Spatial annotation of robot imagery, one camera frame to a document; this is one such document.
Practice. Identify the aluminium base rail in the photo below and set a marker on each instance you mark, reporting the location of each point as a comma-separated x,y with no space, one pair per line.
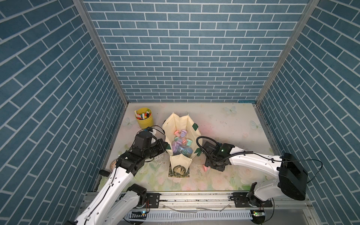
137,207

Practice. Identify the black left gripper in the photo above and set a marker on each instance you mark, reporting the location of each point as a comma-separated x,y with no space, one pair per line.
159,142

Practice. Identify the blue hourglass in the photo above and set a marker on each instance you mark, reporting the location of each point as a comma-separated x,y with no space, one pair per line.
188,152
181,150

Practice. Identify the purple hourglass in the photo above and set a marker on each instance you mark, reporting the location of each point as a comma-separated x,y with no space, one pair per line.
183,133
176,146

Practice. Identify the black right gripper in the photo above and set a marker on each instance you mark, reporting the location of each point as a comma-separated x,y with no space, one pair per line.
218,168

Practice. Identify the cream canvas tote bag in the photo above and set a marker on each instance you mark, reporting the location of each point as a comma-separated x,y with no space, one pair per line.
180,164

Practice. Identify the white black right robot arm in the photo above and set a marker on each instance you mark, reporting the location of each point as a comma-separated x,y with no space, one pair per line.
287,176

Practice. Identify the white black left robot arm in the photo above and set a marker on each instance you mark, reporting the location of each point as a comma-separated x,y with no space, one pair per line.
112,182

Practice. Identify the yellow cup with markers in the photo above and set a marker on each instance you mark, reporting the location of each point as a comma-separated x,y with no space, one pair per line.
144,117

